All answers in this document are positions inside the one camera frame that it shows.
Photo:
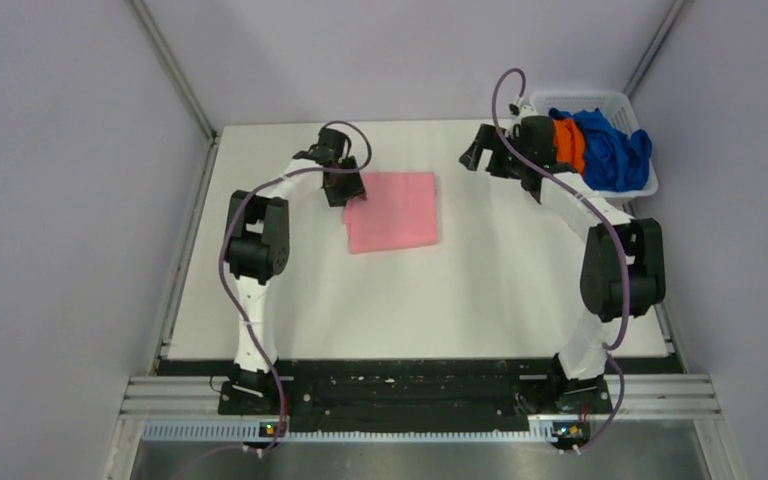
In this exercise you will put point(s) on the aluminium frame rail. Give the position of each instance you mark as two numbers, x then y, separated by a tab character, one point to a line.
669	397

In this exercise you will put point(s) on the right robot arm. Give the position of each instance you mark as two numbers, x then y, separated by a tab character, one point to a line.
622	274

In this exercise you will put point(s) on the pink t shirt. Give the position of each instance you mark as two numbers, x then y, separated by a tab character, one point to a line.
398	211

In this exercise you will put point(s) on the aluminium corner post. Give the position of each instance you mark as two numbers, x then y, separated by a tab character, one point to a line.
171	68
657	41

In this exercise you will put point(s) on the left aluminium corner post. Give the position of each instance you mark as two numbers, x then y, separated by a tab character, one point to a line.
171	68

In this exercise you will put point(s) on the white plastic laundry basket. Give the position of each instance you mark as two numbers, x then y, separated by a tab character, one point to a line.
617	109

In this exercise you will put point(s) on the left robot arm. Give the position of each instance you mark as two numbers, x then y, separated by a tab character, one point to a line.
256	246

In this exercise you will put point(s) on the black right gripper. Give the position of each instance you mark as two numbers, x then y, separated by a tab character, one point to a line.
483	141

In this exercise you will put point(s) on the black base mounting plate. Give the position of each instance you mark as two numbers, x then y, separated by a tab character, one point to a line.
428	396

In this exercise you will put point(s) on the right aluminium corner post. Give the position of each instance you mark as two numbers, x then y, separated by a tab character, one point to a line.
657	41

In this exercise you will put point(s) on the white slotted cable duct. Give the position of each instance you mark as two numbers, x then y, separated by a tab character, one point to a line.
261	432

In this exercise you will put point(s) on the blue t shirt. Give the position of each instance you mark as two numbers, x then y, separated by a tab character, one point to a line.
615	161

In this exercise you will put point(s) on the orange t shirt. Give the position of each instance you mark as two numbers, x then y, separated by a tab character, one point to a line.
570	144

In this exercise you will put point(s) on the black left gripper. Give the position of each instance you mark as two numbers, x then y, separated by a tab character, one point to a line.
352	188

